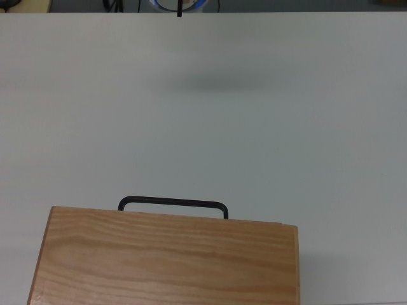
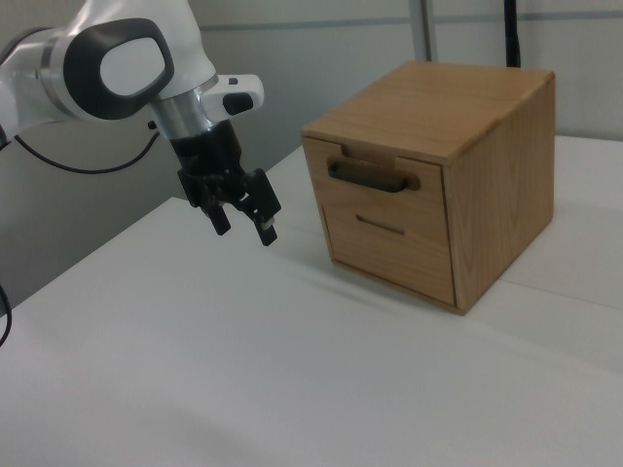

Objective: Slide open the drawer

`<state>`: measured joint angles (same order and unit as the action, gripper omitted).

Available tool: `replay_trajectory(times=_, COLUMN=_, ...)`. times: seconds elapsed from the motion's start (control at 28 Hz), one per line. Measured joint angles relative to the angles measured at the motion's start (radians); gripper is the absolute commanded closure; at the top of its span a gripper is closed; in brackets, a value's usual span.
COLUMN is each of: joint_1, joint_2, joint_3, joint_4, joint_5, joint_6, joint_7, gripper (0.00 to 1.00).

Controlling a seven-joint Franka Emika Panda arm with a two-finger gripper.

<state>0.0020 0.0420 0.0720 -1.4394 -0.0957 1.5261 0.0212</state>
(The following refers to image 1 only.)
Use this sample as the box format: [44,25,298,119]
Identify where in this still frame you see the wooden drawer with black handle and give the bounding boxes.
[117,195,230,220]

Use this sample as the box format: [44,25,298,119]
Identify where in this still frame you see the wooden two-drawer cabinet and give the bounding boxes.
[26,205,301,305]

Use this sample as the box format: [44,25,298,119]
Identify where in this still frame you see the black cable bundle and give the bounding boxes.
[102,0,123,13]

